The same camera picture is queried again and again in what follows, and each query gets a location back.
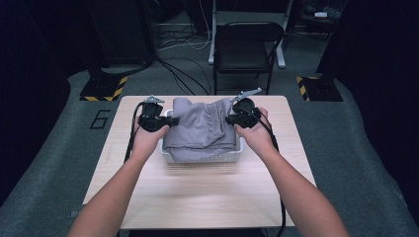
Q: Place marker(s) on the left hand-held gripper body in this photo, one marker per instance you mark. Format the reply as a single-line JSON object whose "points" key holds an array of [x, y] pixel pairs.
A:
{"points": [[150, 118]]}

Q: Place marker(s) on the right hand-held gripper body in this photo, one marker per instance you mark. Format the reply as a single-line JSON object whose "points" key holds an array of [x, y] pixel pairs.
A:
{"points": [[245, 113]]}

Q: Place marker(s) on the grey pants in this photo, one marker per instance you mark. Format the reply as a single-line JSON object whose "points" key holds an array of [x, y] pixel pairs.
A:
{"points": [[201, 128]]}

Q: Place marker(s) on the white plastic basket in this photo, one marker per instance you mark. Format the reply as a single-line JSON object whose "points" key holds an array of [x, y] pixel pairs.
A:
{"points": [[204, 158]]}

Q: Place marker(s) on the person's left hand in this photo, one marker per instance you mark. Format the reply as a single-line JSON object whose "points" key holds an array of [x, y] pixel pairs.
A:
{"points": [[146, 140]]}

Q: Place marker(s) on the person's right hand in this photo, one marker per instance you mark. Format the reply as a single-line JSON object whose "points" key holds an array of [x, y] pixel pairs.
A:
{"points": [[258, 135]]}

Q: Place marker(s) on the black stand base hazard stripes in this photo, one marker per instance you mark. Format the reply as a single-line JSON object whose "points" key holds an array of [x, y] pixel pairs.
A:
{"points": [[102, 89], [321, 89]]}

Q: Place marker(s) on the black folding chair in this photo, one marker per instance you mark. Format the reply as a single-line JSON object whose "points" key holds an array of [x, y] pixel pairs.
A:
{"points": [[243, 56]]}

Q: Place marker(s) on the small white box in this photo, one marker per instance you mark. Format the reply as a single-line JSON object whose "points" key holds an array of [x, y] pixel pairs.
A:
{"points": [[320, 14]]}

